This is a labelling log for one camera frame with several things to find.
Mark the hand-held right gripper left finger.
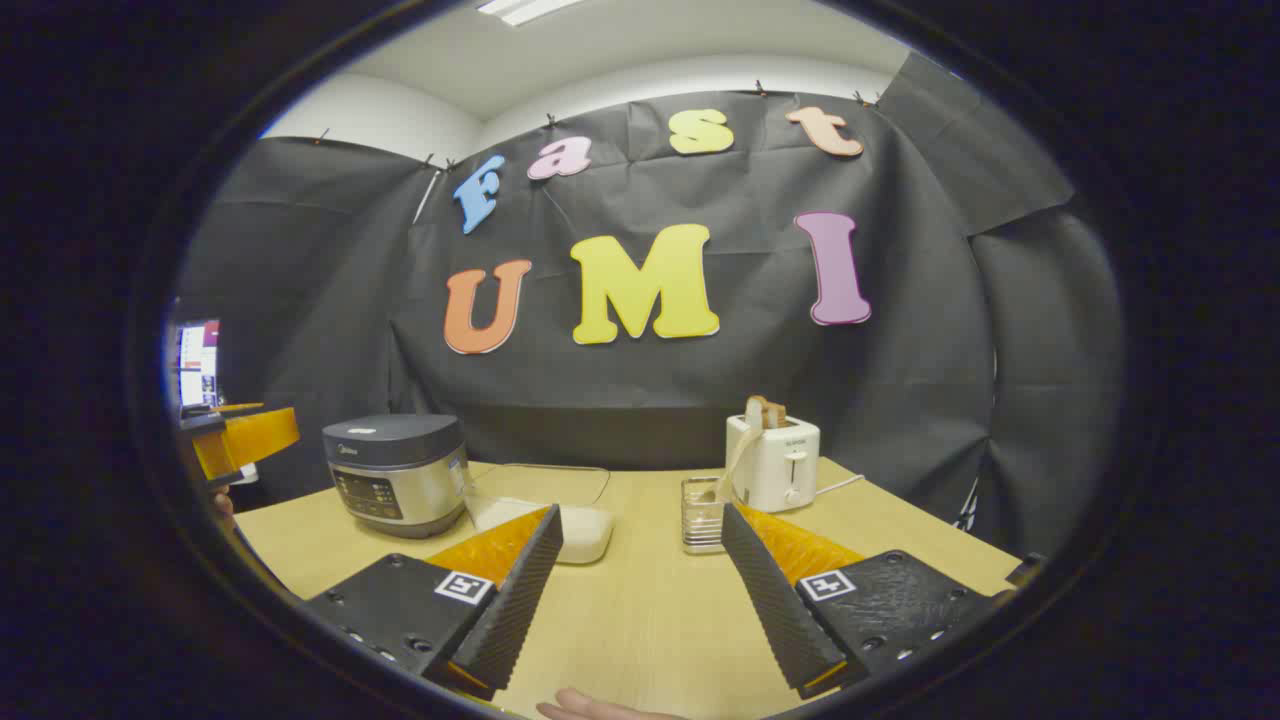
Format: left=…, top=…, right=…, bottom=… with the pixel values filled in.
left=300, top=503, right=564, bottom=701

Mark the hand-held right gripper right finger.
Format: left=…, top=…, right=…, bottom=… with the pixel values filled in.
left=720, top=502, right=1046, bottom=701

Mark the metal wire chopstick holder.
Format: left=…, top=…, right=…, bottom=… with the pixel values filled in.
left=681, top=476, right=731, bottom=556

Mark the grey black rice cooker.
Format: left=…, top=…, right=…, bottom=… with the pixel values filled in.
left=322, top=414, right=471, bottom=539

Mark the computer monitor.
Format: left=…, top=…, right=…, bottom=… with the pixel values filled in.
left=176, top=318, right=223, bottom=411

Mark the clear plastic container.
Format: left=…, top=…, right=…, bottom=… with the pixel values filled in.
left=466, top=463, right=614, bottom=566

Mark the white toaster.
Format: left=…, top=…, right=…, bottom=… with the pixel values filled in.
left=726, top=413, right=821, bottom=513

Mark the black backdrop cloth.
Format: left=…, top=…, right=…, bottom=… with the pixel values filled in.
left=175, top=50, right=1126, bottom=561

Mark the ceiling light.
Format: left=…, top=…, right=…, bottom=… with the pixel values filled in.
left=476, top=0, right=586, bottom=27

